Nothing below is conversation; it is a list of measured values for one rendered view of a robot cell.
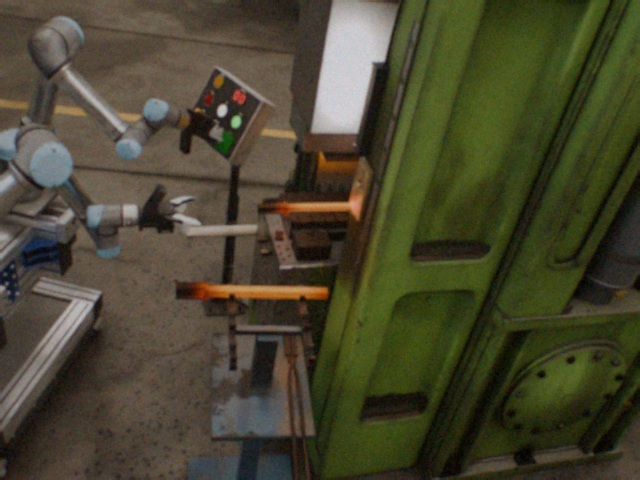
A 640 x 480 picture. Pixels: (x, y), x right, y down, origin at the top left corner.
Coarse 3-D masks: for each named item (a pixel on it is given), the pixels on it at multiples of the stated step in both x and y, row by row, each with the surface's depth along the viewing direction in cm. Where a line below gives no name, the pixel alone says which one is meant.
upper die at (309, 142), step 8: (296, 104) 206; (296, 112) 206; (296, 120) 206; (304, 120) 197; (296, 128) 207; (304, 128) 198; (296, 136) 207; (304, 136) 198; (312, 136) 198; (320, 136) 199; (328, 136) 200; (336, 136) 200; (344, 136) 201; (352, 136) 202; (304, 144) 199; (312, 144) 200; (320, 144) 201; (328, 144) 201; (336, 144) 202; (344, 144) 203; (352, 144) 204; (344, 152) 205; (352, 152) 206
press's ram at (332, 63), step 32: (320, 0) 177; (352, 0) 169; (384, 0) 173; (320, 32) 178; (352, 32) 175; (384, 32) 177; (320, 64) 180; (352, 64) 181; (320, 96) 184; (352, 96) 187; (320, 128) 191; (352, 128) 194
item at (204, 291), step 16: (176, 288) 181; (192, 288) 182; (208, 288) 184; (224, 288) 186; (240, 288) 187; (256, 288) 188; (272, 288) 189; (288, 288) 190; (304, 288) 191; (320, 288) 192
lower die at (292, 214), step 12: (288, 192) 234; (300, 192) 235; (312, 192) 237; (324, 192) 238; (336, 192) 239; (348, 192) 241; (288, 216) 221; (300, 216) 221; (312, 216) 222; (288, 228) 222; (300, 228) 220; (312, 228) 222; (336, 228) 224
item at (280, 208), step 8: (264, 208) 219; (272, 208) 219; (280, 208) 220; (288, 208) 221; (296, 208) 222; (304, 208) 223; (312, 208) 224; (320, 208) 225; (328, 208) 226; (336, 208) 227; (344, 208) 228
